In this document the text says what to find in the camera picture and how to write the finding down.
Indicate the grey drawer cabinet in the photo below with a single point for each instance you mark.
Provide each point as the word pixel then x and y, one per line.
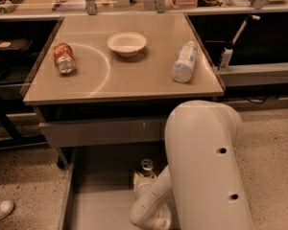
pixel 106 85

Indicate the white paper bowl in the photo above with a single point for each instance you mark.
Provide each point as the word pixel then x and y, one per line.
pixel 127 44

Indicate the closed top grey drawer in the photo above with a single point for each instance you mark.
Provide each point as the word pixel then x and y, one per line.
pixel 95 132

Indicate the clear plastic water bottle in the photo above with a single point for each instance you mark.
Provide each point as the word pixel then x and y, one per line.
pixel 184 64

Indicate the red coca cola can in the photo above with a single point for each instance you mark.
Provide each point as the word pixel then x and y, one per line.
pixel 64 59

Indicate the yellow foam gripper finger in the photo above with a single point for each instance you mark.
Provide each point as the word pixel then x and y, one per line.
pixel 139 180

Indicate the blue silver redbull can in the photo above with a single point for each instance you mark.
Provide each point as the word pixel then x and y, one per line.
pixel 146 167

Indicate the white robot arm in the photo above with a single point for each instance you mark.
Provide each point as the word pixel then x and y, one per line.
pixel 201 173

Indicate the open middle grey drawer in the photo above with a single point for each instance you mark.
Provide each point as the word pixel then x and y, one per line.
pixel 99 193

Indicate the white sneaker shoe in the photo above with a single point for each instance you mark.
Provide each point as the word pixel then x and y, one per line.
pixel 6 208

